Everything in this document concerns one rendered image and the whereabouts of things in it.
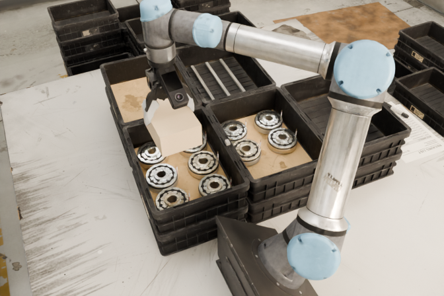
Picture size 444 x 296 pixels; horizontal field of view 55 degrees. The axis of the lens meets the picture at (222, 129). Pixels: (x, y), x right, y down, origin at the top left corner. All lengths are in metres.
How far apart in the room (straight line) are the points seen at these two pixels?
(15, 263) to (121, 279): 1.10
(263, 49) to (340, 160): 0.34
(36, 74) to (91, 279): 2.38
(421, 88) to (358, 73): 1.88
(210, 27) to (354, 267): 0.86
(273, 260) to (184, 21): 0.64
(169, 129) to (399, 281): 0.82
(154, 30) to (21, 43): 3.02
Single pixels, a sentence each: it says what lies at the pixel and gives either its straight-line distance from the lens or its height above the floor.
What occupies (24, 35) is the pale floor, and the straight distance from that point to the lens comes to 4.14.
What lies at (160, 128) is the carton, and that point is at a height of 1.12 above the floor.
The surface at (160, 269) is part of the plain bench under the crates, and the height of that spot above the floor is 0.70.
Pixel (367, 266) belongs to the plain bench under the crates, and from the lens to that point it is 1.46.
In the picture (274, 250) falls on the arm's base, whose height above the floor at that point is 0.91.
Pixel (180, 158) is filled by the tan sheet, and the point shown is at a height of 0.83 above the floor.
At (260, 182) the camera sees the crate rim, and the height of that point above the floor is 0.93.
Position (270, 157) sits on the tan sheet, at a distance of 1.50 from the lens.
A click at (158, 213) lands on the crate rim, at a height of 0.93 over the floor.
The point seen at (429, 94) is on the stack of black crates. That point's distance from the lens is 2.74.
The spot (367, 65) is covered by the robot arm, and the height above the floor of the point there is 1.42.
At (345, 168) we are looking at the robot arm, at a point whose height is 1.22.
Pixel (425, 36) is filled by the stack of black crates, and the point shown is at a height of 0.38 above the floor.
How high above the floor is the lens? 1.91
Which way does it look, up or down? 43 degrees down
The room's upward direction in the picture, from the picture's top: straight up
